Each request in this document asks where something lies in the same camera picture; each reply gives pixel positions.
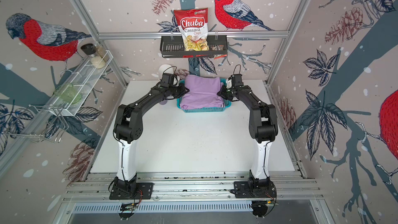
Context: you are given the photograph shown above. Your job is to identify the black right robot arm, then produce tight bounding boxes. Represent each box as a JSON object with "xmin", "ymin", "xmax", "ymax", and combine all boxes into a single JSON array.
[{"xmin": 217, "ymin": 74, "xmax": 278, "ymax": 191}]

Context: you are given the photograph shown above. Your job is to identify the small glass spice jar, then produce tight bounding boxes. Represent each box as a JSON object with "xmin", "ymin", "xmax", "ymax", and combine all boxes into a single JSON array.
[{"xmin": 94, "ymin": 43, "xmax": 108, "ymax": 63}]

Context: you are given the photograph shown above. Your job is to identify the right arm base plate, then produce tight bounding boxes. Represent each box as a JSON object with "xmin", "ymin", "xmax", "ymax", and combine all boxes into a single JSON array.
[{"xmin": 230, "ymin": 181, "xmax": 277, "ymax": 199}]

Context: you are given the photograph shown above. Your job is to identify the green glass bowl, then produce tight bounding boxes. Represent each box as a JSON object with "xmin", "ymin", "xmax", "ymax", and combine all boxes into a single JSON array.
[{"xmin": 53, "ymin": 84, "xmax": 82, "ymax": 104}]

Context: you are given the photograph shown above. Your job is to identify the white wire wall shelf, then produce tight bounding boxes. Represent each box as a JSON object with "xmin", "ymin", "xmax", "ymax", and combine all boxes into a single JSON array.
[{"xmin": 48, "ymin": 50, "xmax": 114, "ymax": 117}]

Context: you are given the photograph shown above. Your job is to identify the wire hook rack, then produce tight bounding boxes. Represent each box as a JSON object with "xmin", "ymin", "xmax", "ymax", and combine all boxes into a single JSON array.
[{"xmin": 1, "ymin": 105, "xmax": 69, "ymax": 144}]

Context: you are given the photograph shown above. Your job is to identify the black lid spice jar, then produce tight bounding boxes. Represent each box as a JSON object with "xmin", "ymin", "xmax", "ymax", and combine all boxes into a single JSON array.
[{"xmin": 81, "ymin": 44, "xmax": 101, "ymax": 64}]

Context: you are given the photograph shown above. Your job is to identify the white ceramic jar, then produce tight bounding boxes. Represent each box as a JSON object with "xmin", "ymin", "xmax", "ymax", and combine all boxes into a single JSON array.
[{"xmin": 158, "ymin": 64, "xmax": 176, "ymax": 80}]

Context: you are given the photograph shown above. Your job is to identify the teal plastic basket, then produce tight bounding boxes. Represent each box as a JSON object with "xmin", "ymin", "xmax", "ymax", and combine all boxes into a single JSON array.
[{"xmin": 176, "ymin": 77, "xmax": 232, "ymax": 113}]

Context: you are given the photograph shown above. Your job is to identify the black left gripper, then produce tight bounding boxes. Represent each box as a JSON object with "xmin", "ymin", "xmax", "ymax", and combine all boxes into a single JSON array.
[{"xmin": 168, "ymin": 82, "xmax": 190, "ymax": 99}]

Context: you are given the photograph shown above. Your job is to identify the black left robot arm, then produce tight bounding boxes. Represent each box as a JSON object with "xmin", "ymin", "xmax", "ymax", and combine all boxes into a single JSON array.
[{"xmin": 113, "ymin": 73, "xmax": 190, "ymax": 194}]

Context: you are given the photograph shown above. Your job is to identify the purple pants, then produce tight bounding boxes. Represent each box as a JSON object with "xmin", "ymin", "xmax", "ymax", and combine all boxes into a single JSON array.
[{"xmin": 179, "ymin": 75, "xmax": 224, "ymax": 110}]

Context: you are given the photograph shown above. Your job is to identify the black wire wall basket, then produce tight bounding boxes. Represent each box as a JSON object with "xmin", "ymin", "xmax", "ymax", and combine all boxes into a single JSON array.
[{"xmin": 160, "ymin": 35, "xmax": 228, "ymax": 58}]

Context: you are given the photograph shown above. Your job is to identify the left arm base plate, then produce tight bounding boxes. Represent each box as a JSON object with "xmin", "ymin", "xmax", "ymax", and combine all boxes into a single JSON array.
[{"xmin": 109, "ymin": 180, "xmax": 154, "ymax": 200}]

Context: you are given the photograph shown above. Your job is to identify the red Chuba chips bag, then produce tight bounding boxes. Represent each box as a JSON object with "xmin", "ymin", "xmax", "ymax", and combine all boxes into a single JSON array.
[{"xmin": 174, "ymin": 8, "xmax": 209, "ymax": 51}]

